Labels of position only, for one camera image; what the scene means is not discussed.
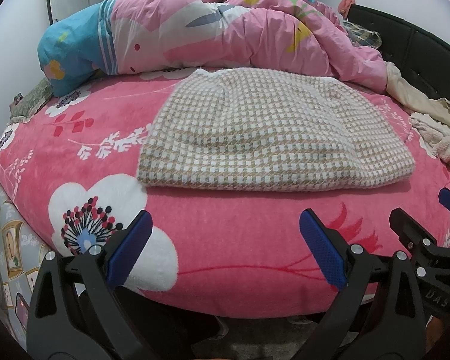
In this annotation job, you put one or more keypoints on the pink printed quilt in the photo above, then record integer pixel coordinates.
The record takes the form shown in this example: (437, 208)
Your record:
(210, 37)

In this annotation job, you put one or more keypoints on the cream garment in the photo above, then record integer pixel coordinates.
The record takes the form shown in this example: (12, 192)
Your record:
(416, 97)

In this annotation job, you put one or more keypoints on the plaid cloth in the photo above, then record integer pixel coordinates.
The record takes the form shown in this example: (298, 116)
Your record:
(363, 35)

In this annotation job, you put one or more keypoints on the beige white checkered sweater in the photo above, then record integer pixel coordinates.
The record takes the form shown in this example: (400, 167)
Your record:
(266, 138)

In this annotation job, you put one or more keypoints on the black padded headboard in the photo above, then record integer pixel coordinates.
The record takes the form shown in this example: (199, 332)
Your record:
(427, 52)

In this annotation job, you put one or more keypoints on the pink floral bed sheet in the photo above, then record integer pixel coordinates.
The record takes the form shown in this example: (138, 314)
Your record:
(228, 240)

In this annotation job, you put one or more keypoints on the white fluffy garment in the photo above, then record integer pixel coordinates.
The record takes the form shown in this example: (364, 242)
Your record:
(442, 135)

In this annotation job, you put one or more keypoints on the orange red cloth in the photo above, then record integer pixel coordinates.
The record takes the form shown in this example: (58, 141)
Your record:
(346, 3)

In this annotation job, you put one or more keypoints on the green patterned cushion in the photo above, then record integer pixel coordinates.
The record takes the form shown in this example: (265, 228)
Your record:
(32, 101)

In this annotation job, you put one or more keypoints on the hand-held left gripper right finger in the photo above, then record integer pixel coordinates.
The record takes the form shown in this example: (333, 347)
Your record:
(322, 247)

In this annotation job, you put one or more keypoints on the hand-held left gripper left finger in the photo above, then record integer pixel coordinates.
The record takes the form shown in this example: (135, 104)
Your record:
(131, 247)

